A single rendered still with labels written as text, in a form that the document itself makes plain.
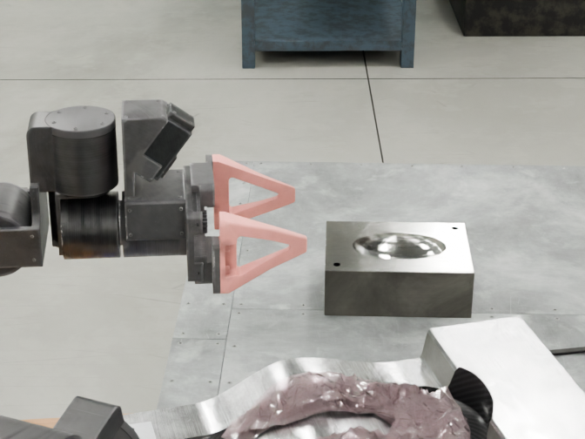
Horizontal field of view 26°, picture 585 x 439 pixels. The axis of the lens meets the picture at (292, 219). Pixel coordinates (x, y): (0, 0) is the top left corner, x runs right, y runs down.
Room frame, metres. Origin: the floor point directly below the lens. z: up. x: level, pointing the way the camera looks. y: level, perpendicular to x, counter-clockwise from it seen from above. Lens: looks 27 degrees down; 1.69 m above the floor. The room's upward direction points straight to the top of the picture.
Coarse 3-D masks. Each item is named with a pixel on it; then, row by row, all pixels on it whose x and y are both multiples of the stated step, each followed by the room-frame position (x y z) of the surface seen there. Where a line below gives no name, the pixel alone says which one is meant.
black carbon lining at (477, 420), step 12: (456, 372) 1.18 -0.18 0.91; (468, 372) 1.17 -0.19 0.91; (456, 384) 1.18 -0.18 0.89; (468, 384) 1.17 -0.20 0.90; (480, 384) 1.16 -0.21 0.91; (456, 396) 1.18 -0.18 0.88; (468, 396) 1.17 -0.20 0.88; (480, 396) 1.16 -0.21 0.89; (492, 396) 1.13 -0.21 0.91; (468, 408) 1.17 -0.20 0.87; (480, 408) 1.16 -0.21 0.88; (492, 408) 1.11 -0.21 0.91; (468, 420) 1.15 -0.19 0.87; (480, 420) 1.15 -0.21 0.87; (216, 432) 1.14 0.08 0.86; (480, 432) 1.13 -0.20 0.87
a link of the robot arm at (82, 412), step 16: (80, 400) 0.78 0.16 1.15; (96, 400) 0.79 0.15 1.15; (64, 416) 0.77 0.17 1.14; (80, 416) 0.77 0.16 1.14; (96, 416) 0.77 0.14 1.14; (112, 416) 0.77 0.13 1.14; (80, 432) 0.75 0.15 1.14; (96, 432) 0.75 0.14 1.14; (112, 432) 0.77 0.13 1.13; (128, 432) 0.78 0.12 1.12
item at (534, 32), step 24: (456, 0) 5.35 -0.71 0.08; (480, 0) 5.08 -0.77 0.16; (504, 0) 5.09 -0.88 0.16; (528, 0) 5.09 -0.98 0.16; (552, 0) 5.09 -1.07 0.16; (576, 0) 5.09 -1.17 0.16; (480, 24) 5.08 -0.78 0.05; (504, 24) 5.09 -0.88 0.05; (528, 24) 5.09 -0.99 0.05; (552, 24) 5.09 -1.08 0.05; (576, 24) 5.09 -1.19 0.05
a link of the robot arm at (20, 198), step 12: (0, 192) 0.97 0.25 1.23; (12, 192) 0.97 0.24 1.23; (24, 192) 0.99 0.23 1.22; (0, 204) 0.95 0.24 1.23; (12, 204) 0.95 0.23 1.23; (24, 204) 0.97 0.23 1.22; (0, 216) 0.92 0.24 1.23; (12, 216) 0.93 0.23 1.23; (24, 216) 0.95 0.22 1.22; (0, 276) 0.92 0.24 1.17
